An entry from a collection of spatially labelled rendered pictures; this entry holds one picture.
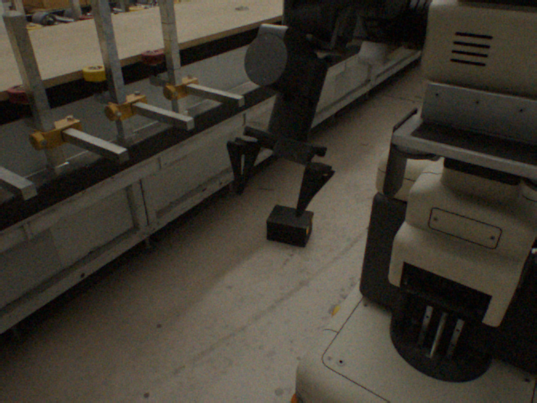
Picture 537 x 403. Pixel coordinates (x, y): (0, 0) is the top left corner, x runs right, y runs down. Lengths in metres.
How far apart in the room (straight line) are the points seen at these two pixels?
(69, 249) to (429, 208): 1.39
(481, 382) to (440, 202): 0.65
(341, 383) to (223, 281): 0.83
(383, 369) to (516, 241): 0.60
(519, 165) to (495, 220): 0.19
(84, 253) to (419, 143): 1.49
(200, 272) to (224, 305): 0.24
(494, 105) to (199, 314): 1.37
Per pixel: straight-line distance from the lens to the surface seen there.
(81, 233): 1.86
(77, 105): 1.65
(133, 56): 1.75
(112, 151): 1.19
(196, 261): 2.04
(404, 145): 0.70
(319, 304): 1.83
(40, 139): 1.34
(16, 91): 1.46
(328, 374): 1.28
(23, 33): 1.29
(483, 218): 0.85
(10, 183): 1.09
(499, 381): 1.40
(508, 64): 0.75
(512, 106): 0.75
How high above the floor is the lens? 1.32
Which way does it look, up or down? 33 degrees down
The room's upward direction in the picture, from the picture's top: straight up
